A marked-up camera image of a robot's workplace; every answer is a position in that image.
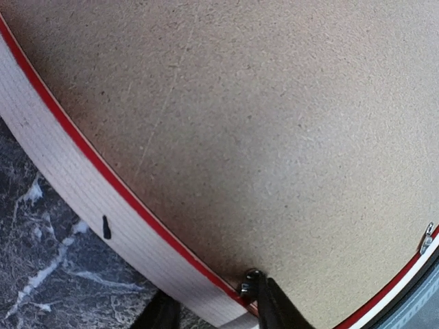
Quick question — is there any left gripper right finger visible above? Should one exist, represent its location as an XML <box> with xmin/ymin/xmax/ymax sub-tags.
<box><xmin>257</xmin><ymin>272</ymin><xmax>314</xmax><ymax>329</ymax></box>

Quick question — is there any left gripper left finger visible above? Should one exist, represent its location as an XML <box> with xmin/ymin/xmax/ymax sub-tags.
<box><xmin>130</xmin><ymin>291</ymin><xmax>181</xmax><ymax>329</ymax></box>

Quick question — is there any red wooden picture frame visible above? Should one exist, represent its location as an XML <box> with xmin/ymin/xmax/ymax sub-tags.
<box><xmin>0</xmin><ymin>13</ymin><xmax>439</xmax><ymax>329</ymax></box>

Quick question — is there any brown cardboard backing board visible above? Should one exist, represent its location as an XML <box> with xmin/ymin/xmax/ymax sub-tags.
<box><xmin>0</xmin><ymin>0</ymin><xmax>439</xmax><ymax>329</ymax></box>

